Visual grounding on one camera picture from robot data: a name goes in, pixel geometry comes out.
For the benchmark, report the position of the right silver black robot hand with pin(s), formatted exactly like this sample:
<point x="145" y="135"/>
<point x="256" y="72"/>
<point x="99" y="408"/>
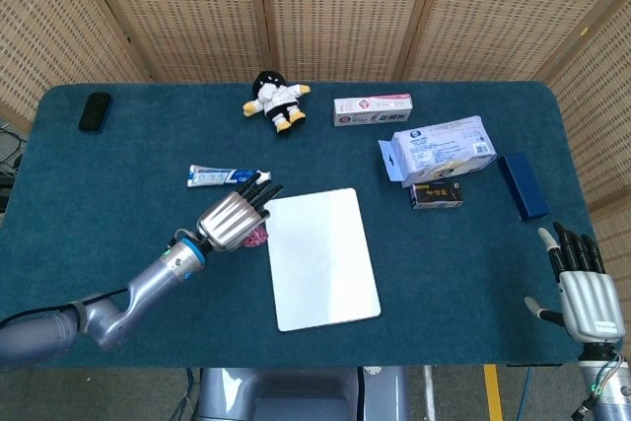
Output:
<point x="589" y="300"/>

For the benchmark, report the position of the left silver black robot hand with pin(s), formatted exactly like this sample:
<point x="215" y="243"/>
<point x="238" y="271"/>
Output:
<point x="231" y="221"/>

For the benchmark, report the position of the pink patterned square object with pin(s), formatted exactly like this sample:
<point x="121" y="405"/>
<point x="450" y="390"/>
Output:
<point x="256" y="237"/>

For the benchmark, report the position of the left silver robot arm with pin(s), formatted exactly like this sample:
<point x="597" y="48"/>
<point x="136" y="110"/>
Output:
<point x="148" y="283"/>

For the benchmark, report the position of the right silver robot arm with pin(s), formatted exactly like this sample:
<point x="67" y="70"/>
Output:
<point x="613" y="396"/>

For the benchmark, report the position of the blue white toothpaste tube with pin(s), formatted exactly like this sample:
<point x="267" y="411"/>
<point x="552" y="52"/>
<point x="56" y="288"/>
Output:
<point x="212" y="176"/>

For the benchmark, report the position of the white rectangular board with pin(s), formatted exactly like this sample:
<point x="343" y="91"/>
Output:
<point x="320" y="263"/>

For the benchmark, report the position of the teal felt table mat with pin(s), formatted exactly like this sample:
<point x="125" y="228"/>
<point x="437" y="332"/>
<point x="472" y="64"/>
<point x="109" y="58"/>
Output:
<point x="123" y="184"/>

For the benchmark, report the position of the black white plush doll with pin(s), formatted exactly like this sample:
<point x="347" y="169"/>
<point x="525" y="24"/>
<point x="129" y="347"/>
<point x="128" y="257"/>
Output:
<point x="276" y="103"/>

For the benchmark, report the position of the long dark blue box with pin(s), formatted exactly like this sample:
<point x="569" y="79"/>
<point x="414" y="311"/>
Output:
<point x="523" y="187"/>

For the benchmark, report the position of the black oblong case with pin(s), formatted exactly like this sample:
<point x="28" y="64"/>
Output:
<point x="94" y="113"/>

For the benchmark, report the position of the white pink toothpaste box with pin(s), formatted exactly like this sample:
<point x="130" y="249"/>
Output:
<point x="370" y="110"/>

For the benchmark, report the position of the small black gold box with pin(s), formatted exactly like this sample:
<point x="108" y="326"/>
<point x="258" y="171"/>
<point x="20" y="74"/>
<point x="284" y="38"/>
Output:
<point x="436" y="195"/>

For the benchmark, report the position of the grey robot torso base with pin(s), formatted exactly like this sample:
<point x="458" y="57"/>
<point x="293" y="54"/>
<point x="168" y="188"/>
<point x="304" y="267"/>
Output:
<point x="296" y="396"/>

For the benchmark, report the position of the white wipes package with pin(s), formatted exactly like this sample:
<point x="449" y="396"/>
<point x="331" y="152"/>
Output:
<point x="439" y="150"/>

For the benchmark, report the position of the woven bamboo folding screen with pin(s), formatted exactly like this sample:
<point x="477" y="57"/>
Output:
<point x="345" y="12"/>

